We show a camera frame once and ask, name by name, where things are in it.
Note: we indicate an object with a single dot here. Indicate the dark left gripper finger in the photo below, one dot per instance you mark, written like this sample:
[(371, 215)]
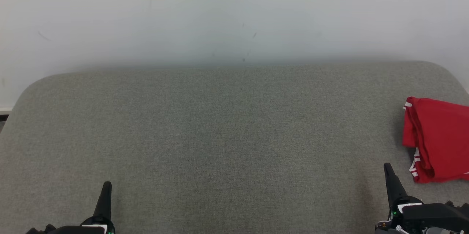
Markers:
[(104, 201)]

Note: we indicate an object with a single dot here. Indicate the red jersey with white sleeves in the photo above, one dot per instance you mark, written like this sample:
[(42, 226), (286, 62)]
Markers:
[(443, 135)]

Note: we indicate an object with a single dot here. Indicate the white and black baseboard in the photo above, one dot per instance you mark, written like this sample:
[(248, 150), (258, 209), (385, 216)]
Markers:
[(5, 113)]

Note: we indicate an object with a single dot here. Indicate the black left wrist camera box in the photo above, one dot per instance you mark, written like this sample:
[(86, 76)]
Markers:
[(40, 231)]

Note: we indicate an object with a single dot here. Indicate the grey fabric sofa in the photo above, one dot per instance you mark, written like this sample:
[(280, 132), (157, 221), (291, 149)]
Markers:
[(220, 135)]

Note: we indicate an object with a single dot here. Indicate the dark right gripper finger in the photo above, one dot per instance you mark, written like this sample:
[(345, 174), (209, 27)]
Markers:
[(395, 186)]

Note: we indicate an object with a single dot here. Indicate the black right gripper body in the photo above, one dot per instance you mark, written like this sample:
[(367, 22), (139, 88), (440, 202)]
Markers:
[(432, 217)]

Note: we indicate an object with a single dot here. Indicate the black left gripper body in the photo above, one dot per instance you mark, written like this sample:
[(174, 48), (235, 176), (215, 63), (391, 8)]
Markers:
[(91, 228)]

